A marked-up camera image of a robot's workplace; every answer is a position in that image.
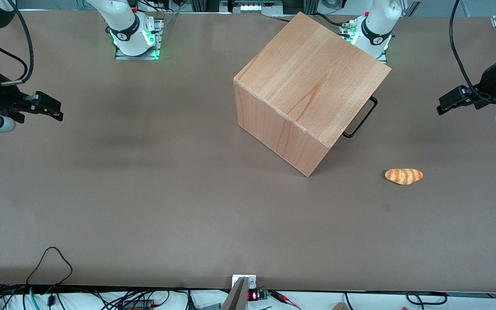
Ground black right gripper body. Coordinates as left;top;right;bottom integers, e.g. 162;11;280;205
0;71;38;130

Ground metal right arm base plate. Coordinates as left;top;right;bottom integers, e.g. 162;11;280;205
115;16;165;60

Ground grey metal pole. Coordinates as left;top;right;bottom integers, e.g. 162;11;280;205
221;276;250;310

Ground wooden drawer with black handle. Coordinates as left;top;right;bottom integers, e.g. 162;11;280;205
342;96;378;139

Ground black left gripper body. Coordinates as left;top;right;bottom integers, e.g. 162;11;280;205
456;56;496;107

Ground striped bread roll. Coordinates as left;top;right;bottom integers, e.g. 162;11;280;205
384;168;424;186

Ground black tangled cable bundle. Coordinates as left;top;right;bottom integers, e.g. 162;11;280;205
0;283;197;310

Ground silver metal bracket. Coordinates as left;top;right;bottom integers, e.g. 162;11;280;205
232;274;257;290

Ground wooden drawer cabinet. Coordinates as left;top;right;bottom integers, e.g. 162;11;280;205
234;12;392;177

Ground black base power cable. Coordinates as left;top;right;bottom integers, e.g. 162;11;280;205
270;12;363;29

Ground white power strip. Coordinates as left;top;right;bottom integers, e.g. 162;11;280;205
229;0;284;14

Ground black looped cable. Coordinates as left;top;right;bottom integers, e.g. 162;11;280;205
26;246;73;298

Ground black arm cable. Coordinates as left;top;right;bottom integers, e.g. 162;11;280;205
449;0;496;105
0;0;34;85

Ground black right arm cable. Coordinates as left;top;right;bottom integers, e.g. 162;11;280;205
0;0;34;85

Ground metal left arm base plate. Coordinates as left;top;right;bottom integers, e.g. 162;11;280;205
340;22;389;65

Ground red clip leads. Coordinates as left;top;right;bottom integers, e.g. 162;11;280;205
270;291;302;310

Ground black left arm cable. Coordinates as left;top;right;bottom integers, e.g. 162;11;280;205
449;0;496;105

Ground black coiled cable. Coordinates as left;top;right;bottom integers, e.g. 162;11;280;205
406;291;448;306

